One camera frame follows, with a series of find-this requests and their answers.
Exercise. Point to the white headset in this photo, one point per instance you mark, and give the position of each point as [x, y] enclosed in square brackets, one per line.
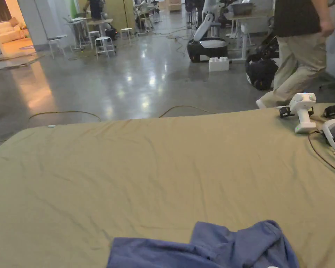
[330, 131]

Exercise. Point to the white desk with grey tub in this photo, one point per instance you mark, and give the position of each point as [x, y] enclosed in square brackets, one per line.
[249, 16]

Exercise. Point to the blue shirt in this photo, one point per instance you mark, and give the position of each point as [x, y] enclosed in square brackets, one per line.
[162, 252]

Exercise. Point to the white and black robot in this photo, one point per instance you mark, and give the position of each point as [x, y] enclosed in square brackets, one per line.
[212, 46]

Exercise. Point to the white block-shaped box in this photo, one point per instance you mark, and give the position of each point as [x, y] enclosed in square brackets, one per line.
[219, 64]

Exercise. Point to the white sofa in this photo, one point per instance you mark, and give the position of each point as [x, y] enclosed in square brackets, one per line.
[7, 32]

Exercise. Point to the black bag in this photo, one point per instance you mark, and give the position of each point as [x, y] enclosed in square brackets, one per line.
[261, 74]

